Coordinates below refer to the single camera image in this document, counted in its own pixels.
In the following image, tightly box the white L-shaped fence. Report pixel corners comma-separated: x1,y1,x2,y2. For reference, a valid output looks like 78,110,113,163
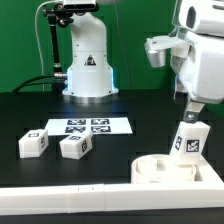
0,159,224,216

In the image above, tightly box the black cable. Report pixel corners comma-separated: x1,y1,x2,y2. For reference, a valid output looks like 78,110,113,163
12,74,68,93

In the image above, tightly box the white round stool seat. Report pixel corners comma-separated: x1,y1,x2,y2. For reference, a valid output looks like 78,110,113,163
131,154,196,184

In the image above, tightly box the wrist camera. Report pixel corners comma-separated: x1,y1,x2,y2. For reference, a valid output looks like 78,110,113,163
144,36,189,68

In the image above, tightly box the white cable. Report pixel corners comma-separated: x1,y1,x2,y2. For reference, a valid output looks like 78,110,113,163
34,0,64,92

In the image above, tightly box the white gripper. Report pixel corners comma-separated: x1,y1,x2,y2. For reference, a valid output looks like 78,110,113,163
170,31,224,123

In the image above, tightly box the white marker sheet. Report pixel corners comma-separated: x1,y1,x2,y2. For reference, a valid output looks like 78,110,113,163
45,117,132,136

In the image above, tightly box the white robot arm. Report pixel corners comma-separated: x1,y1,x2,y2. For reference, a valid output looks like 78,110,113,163
63,0,224,123

